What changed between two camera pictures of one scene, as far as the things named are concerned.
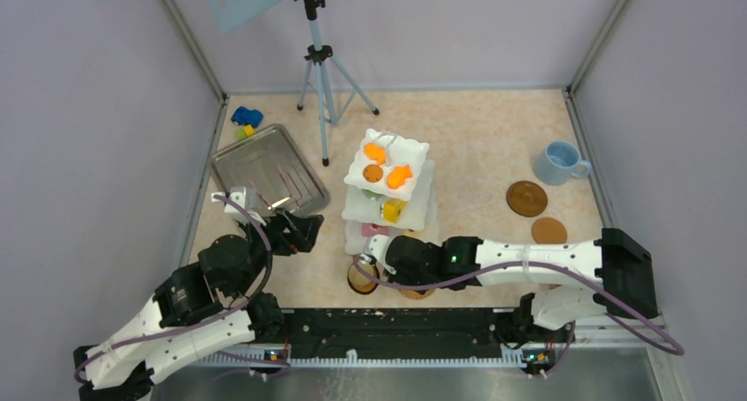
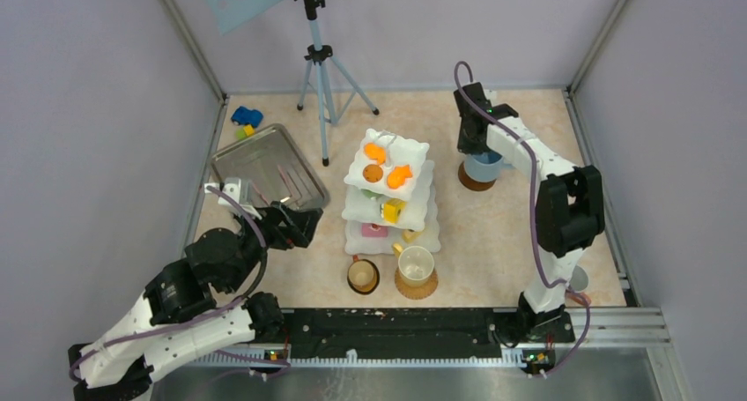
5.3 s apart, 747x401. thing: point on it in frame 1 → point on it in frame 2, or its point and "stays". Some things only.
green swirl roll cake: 370,194 stays
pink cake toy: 371,229 stays
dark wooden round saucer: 527,198 → 471,183
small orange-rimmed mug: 359,281 stays
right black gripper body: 403,278 → 464,144
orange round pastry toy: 373,173 stays
